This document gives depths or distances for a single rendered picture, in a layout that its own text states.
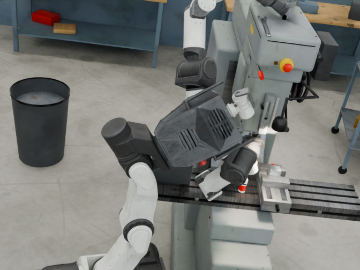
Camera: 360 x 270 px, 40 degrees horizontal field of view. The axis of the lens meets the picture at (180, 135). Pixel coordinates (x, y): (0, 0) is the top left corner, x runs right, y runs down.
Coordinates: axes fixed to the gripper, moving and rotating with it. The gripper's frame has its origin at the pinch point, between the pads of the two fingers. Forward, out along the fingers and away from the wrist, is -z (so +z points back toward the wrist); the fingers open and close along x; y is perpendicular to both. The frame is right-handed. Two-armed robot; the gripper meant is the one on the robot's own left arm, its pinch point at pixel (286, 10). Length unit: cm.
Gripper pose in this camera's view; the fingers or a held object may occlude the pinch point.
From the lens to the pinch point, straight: 237.9
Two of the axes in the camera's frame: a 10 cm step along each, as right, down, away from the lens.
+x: 2.4, 5.4, -8.1
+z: -7.7, -4.1, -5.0
